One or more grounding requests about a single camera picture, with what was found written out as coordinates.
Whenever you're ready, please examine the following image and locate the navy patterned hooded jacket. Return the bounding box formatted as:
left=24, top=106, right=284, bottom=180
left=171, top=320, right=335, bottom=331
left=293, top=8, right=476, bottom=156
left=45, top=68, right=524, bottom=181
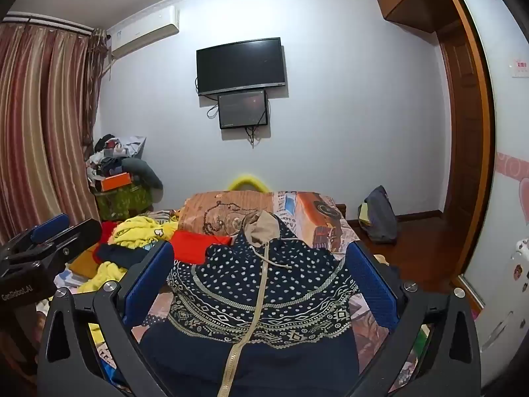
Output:
left=140, top=211, right=359, bottom=396

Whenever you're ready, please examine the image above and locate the navy folded garment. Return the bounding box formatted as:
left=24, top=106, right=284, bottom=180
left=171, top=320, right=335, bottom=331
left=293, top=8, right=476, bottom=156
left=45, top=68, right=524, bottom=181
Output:
left=96, top=244, right=149, bottom=269

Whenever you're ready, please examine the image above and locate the red fluffy garment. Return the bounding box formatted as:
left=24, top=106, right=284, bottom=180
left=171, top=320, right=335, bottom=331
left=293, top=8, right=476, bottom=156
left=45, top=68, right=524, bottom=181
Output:
left=92, top=220, right=120, bottom=264

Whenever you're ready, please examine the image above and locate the green floral storage box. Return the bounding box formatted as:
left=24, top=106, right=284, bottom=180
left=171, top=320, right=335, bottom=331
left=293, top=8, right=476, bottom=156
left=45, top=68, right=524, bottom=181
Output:
left=95, top=184, right=152, bottom=221

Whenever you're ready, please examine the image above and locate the orange shoe box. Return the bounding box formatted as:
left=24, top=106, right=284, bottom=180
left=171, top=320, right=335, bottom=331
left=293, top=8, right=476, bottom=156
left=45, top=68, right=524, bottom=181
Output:
left=100, top=172, right=132, bottom=192

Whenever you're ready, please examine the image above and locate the yellow duck print blanket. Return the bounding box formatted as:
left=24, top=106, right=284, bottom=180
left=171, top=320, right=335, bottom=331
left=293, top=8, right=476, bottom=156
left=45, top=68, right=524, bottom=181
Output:
left=77, top=215, right=179, bottom=293

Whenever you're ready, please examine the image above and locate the red folded garment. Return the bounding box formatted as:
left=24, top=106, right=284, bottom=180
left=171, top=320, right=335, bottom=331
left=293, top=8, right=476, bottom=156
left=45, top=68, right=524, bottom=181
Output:
left=170, top=230, right=231, bottom=265

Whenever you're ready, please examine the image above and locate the dark bag on floor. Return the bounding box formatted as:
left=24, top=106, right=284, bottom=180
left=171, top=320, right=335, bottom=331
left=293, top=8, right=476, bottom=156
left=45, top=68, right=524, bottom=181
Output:
left=358, top=186, right=398, bottom=244

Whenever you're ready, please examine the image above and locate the dark grey cushion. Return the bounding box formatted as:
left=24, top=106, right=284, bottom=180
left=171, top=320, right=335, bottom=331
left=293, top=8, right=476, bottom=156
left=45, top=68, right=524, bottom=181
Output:
left=121, top=158, right=163, bottom=190

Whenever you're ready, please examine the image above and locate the newspaper print bed cover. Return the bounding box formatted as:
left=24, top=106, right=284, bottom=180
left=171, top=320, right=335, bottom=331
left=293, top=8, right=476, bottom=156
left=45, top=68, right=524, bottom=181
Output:
left=53, top=189, right=419, bottom=394

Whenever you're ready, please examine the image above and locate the striped red beige curtain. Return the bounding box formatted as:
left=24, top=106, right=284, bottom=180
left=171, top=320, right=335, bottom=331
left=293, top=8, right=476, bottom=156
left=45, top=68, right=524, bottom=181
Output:
left=1, top=23, right=107, bottom=242

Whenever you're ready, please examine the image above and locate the yellow round object behind bed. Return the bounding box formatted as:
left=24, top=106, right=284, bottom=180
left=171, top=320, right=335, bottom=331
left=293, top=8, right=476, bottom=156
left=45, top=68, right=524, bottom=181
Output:
left=228, top=174, right=270, bottom=194

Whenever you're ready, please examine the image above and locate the wooden door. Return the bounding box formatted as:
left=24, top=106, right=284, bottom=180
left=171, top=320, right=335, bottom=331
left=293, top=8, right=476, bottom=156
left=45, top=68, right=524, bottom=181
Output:
left=440, top=25, right=482, bottom=271

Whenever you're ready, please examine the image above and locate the white air conditioner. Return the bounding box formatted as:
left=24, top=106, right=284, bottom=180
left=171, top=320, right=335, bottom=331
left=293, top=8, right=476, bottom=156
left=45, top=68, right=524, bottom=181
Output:
left=110, top=5, right=179, bottom=60

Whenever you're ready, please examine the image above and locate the small black wall monitor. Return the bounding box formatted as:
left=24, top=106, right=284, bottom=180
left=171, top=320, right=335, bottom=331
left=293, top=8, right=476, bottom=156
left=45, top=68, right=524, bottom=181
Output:
left=218, top=90, right=268, bottom=130

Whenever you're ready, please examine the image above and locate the black wall television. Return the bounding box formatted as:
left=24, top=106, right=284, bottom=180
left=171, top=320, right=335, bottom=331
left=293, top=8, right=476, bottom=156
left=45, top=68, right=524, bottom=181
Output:
left=196, top=38, right=286, bottom=96

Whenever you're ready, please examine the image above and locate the white wall switch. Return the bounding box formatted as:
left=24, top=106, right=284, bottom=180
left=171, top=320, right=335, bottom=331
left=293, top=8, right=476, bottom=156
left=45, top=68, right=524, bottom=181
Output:
left=509, top=59, right=529, bottom=78

